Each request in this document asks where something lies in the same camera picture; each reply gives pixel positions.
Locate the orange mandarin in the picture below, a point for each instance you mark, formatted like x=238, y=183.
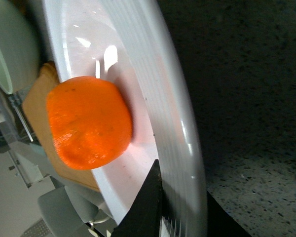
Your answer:
x=90, y=122

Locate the black right gripper right finger under plate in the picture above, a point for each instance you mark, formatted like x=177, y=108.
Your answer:
x=220, y=224

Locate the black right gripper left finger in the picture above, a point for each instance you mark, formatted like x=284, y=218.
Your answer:
x=144, y=216

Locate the white round plate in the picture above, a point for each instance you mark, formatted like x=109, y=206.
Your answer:
x=127, y=42

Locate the light green bowl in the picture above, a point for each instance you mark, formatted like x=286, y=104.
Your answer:
x=19, y=50

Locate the wooden cutting board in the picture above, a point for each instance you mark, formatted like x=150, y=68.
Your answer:
x=34, y=108

